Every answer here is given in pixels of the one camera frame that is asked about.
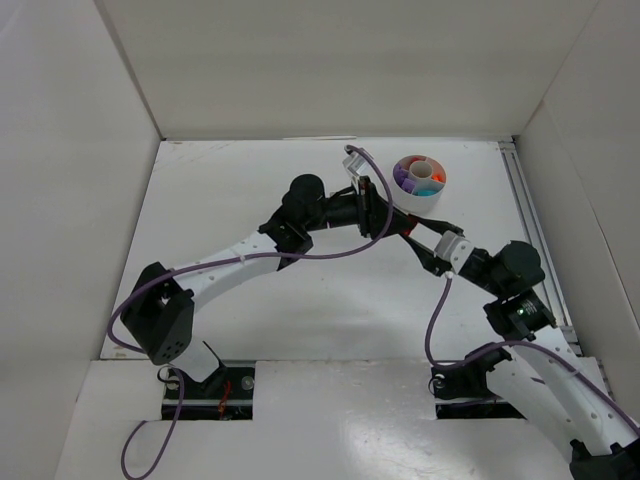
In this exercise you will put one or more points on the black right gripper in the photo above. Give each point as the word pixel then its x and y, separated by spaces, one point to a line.
pixel 486 269

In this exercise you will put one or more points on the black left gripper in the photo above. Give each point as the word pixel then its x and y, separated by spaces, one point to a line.
pixel 368 209

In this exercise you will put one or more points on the small red lego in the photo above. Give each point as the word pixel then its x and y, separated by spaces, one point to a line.
pixel 410 226

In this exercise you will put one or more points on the purple curved printed lego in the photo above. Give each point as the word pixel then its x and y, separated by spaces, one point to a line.
pixel 408 186

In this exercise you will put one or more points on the long teal lego brick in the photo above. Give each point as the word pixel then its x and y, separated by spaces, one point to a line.
pixel 427 192

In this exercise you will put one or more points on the lavender lego brick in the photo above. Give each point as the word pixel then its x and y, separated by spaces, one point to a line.
pixel 400 174

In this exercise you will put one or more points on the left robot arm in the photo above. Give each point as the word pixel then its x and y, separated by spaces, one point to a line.
pixel 164 302

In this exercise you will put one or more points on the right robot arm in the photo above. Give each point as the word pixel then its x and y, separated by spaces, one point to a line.
pixel 532 366

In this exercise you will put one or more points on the white round divided container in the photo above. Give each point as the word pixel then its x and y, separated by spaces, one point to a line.
pixel 417 183

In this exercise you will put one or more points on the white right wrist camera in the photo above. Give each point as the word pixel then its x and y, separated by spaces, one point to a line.
pixel 454 249

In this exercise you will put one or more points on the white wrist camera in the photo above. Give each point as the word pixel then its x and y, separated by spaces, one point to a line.
pixel 454 249
pixel 355 166

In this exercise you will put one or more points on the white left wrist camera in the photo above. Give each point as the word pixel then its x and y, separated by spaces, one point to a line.
pixel 355 166

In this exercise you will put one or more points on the aluminium rail on table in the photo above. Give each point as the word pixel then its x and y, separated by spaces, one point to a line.
pixel 549 289

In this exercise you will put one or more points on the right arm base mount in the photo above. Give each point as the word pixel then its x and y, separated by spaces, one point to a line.
pixel 462 392

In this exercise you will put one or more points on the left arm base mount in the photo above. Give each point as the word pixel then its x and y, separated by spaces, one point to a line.
pixel 228 397

